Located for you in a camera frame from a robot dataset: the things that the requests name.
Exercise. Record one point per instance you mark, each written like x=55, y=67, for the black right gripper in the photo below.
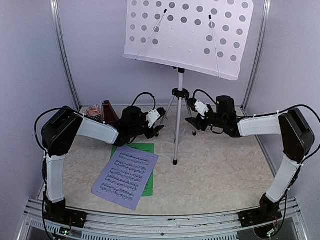
x=197, y=122

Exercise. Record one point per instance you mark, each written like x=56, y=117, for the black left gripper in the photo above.
x=152, y=133

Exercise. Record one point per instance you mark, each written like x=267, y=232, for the white sheet music page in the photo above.
x=125, y=177

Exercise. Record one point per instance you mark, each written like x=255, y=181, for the white perforated music stand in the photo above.
x=204, y=36

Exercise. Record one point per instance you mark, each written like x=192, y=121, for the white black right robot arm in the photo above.
x=297, y=135

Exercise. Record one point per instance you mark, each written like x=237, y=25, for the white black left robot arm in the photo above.
x=59, y=133

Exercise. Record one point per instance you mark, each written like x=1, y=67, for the brown wooden metronome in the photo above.
x=109, y=116

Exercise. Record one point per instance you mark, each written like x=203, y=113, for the patterned ceramic bowl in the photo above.
x=94, y=112

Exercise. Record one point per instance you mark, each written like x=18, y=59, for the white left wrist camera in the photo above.
x=152, y=117

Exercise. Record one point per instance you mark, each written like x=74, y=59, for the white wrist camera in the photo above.
x=201, y=108
x=152, y=117

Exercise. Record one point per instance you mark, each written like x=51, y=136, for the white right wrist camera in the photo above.
x=201, y=108

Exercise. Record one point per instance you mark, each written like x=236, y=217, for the right aluminium frame post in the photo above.
x=258, y=54

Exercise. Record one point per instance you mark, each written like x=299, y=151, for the aluminium frame post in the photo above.
x=258, y=54
x=54, y=6

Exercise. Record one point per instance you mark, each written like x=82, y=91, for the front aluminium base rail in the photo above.
x=100, y=225

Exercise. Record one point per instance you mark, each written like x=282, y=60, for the left aluminium frame post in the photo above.
x=54, y=6

